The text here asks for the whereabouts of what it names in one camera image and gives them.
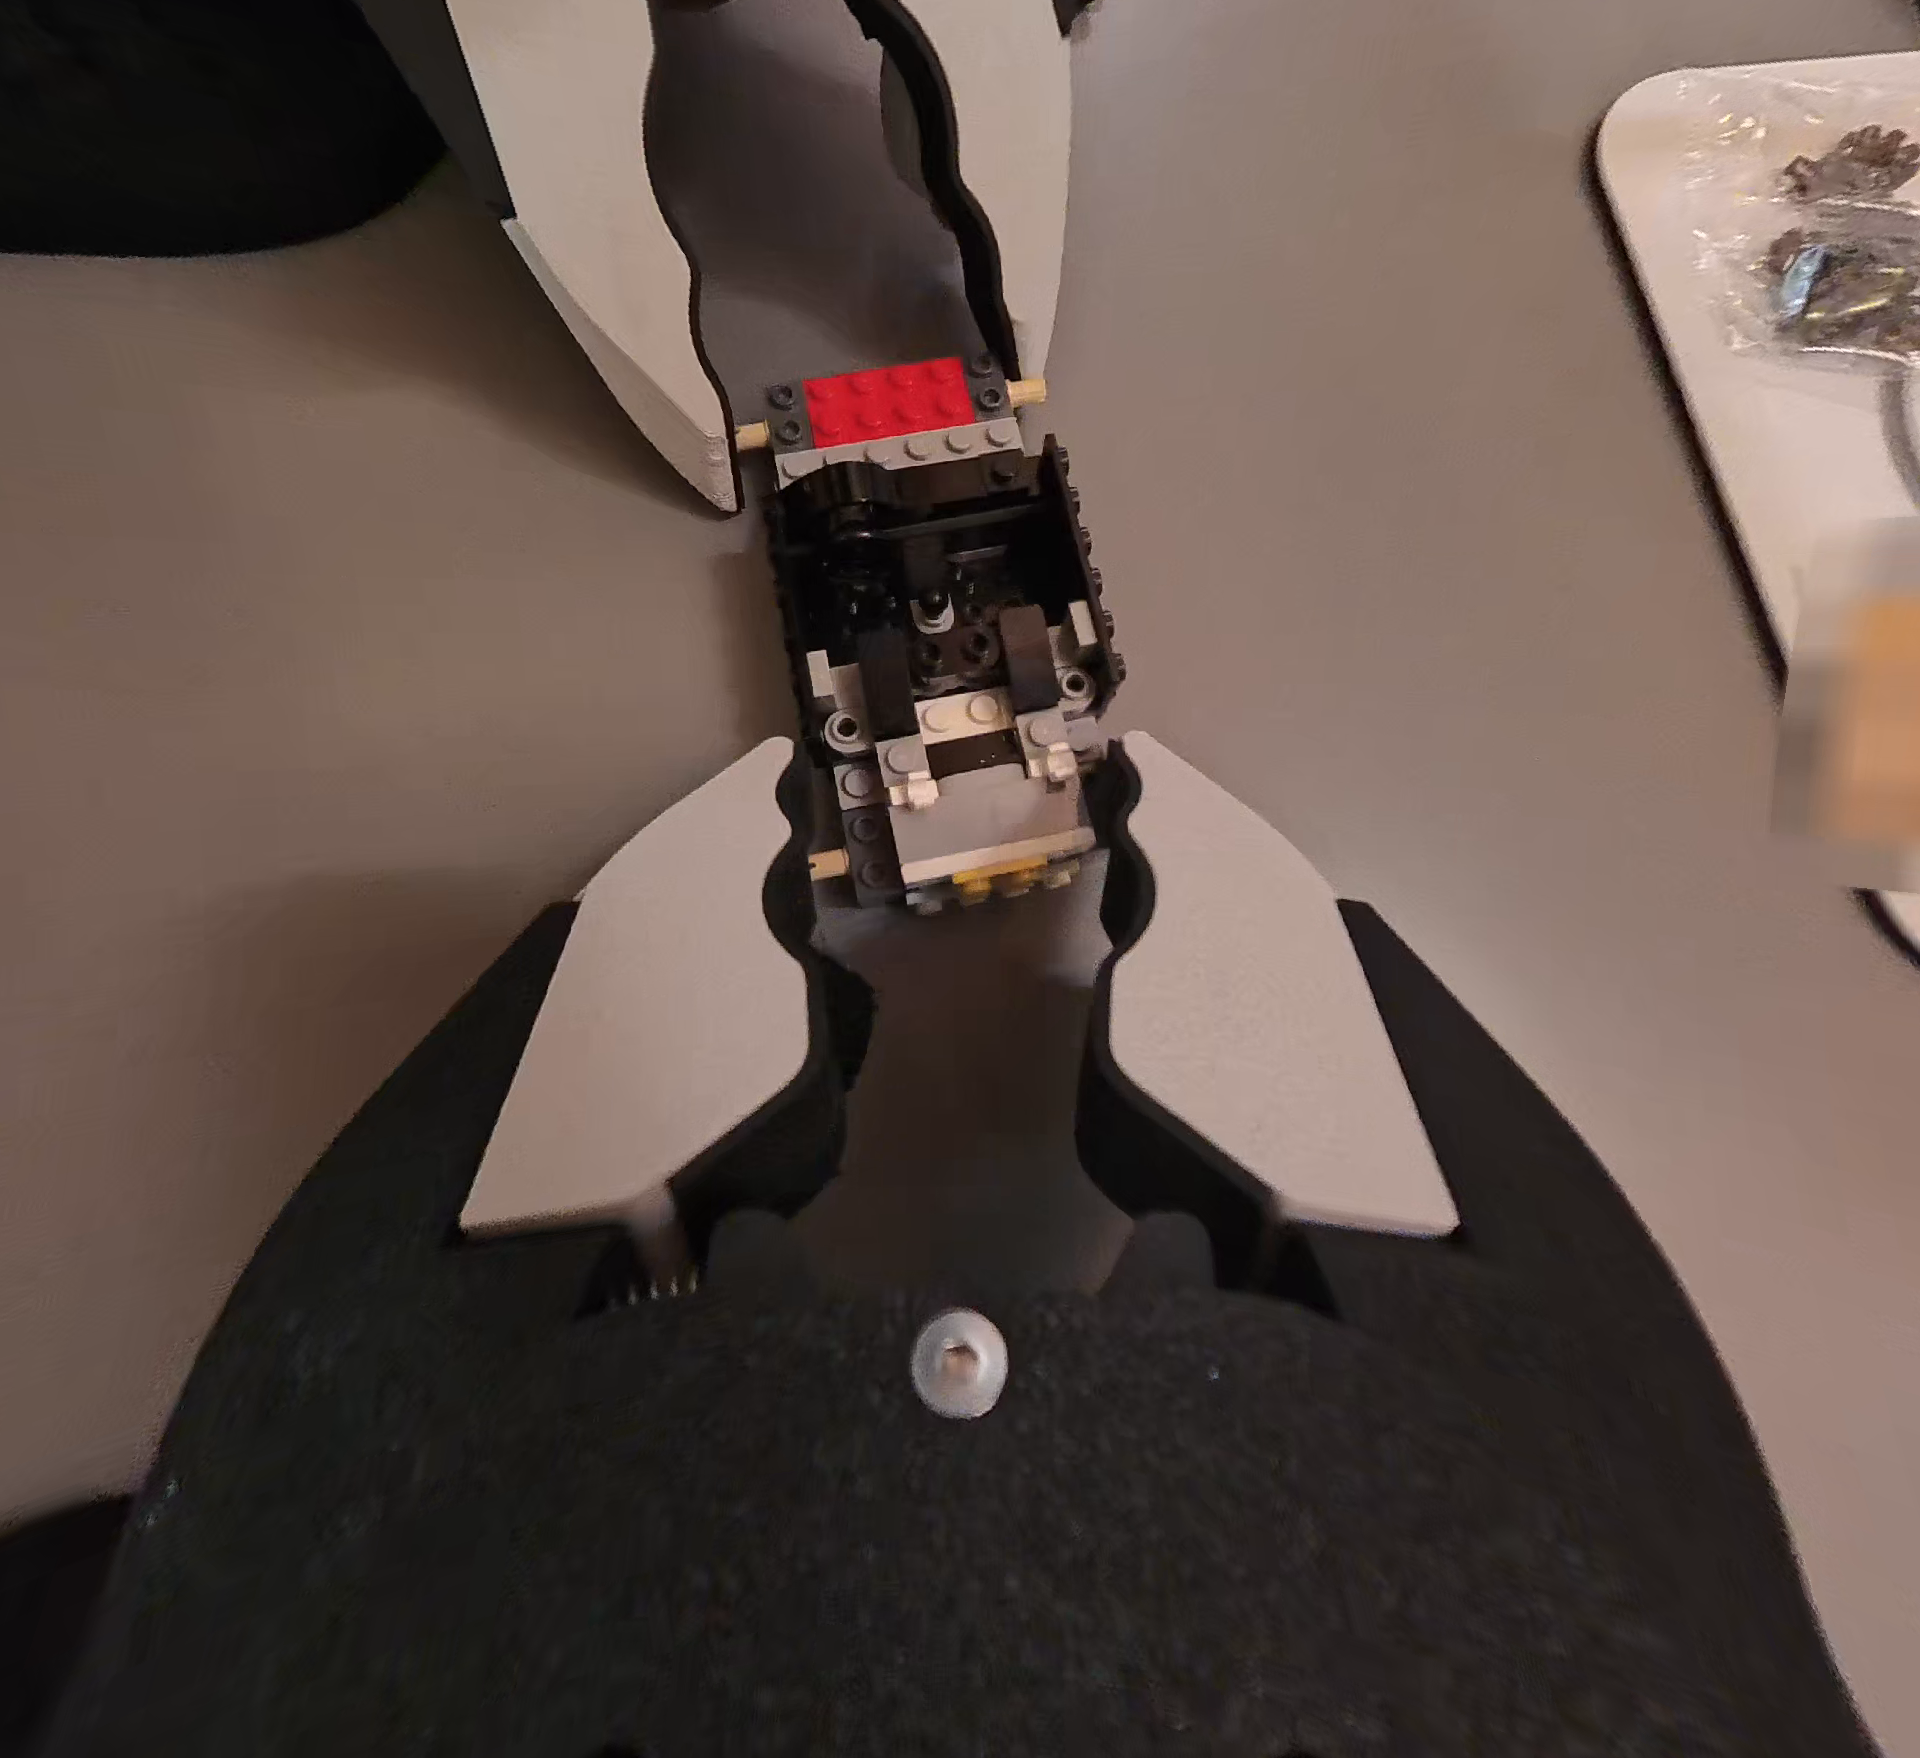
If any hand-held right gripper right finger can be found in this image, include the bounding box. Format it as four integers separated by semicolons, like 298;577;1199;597
1076;729;1460;1281

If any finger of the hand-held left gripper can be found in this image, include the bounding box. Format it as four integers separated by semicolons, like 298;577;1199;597
246;0;746;512
817;0;1084;390

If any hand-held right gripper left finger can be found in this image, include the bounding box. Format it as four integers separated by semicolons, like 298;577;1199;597
458;735;874;1281

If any toy brick car chassis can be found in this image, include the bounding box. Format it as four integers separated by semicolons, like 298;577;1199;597
734;355;1127;910

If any grey desk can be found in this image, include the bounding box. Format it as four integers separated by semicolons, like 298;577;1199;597
0;0;1920;1542

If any black quilted pad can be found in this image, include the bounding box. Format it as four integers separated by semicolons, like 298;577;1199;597
0;0;444;261

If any book stand with white base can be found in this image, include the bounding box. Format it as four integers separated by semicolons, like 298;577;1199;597
1592;52;1920;958

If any clear plastic parts bag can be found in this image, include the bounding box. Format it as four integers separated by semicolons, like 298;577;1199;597
1685;115;1920;356

